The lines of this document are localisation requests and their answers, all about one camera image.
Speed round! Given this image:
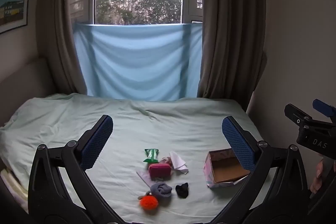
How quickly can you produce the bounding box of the brown curtain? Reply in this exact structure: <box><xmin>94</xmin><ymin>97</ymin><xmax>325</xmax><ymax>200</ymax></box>
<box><xmin>54</xmin><ymin>0</ymin><xmax>101</xmax><ymax>94</ymax></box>
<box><xmin>197</xmin><ymin>0</ymin><xmax>267</xmax><ymax>111</ymax></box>

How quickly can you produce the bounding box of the beige headboard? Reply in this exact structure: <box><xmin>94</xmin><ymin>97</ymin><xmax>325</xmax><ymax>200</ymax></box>
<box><xmin>0</xmin><ymin>57</ymin><xmax>57</xmax><ymax>127</ymax></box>

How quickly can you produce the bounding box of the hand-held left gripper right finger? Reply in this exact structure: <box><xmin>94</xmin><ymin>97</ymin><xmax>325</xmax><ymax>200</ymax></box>
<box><xmin>210</xmin><ymin>116</ymin><xmax>308</xmax><ymax>224</ymax></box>

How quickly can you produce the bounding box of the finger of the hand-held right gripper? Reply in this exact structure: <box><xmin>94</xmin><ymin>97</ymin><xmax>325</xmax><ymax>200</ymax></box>
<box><xmin>284</xmin><ymin>104</ymin><xmax>314</xmax><ymax>125</ymax></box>
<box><xmin>312</xmin><ymin>99</ymin><xmax>336</xmax><ymax>118</ymax></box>

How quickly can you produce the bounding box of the pink zip pouch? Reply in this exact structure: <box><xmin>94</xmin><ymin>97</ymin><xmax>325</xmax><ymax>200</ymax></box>
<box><xmin>148</xmin><ymin>164</ymin><xmax>172</xmax><ymax>182</ymax></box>

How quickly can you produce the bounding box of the white cloth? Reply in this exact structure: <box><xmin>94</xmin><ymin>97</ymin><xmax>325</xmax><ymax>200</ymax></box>
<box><xmin>169</xmin><ymin>151</ymin><xmax>189</xmax><ymax>174</ymax></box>

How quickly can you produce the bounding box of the person's right hand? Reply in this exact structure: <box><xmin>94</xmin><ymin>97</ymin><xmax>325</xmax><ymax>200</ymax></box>
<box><xmin>310</xmin><ymin>160</ymin><xmax>325</xmax><ymax>194</ymax></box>

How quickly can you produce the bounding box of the lilac cloth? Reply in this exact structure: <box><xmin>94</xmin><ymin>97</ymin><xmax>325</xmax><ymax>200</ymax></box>
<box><xmin>136</xmin><ymin>170</ymin><xmax>158</xmax><ymax>187</ymax></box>

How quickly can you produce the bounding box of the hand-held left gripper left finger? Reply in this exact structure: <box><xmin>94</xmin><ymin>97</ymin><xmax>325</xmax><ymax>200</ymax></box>
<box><xmin>28</xmin><ymin>114</ymin><xmax>124</xmax><ymax>224</ymax></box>

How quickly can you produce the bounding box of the black scrunchie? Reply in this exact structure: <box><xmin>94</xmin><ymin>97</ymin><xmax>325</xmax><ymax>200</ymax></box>
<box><xmin>175</xmin><ymin>182</ymin><xmax>189</xmax><ymax>198</ymax></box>

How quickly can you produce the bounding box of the orange pom-pom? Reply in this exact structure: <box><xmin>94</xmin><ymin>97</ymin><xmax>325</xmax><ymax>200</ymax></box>
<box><xmin>140</xmin><ymin>194</ymin><xmax>159</xmax><ymax>210</ymax></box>

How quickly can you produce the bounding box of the cardboard box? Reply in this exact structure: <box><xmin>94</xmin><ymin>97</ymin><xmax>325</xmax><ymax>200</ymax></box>
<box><xmin>203</xmin><ymin>148</ymin><xmax>251</xmax><ymax>188</ymax></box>

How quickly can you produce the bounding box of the light blue hanging cloth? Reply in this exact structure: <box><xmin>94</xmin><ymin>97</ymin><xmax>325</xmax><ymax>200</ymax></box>
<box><xmin>73</xmin><ymin>22</ymin><xmax>204</xmax><ymax>101</ymax></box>

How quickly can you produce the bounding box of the grey sock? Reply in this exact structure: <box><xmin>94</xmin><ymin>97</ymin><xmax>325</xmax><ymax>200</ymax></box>
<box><xmin>150</xmin><ymin>182</ymin><xmax>173</xmax><ymax>199</ymax></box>

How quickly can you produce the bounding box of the green packet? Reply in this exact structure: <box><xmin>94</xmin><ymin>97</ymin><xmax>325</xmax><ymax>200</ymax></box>
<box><xmin>143</xmin><ymin>148</ymin><xmax>160</xmax><ymax>164</ymax></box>

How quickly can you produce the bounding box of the framed wall picture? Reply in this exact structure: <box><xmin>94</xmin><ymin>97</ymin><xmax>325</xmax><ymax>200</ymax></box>
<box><xmin>0</xmin><ymin>0</ymin><xmax>32</xmax><ymax>34</ymax></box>

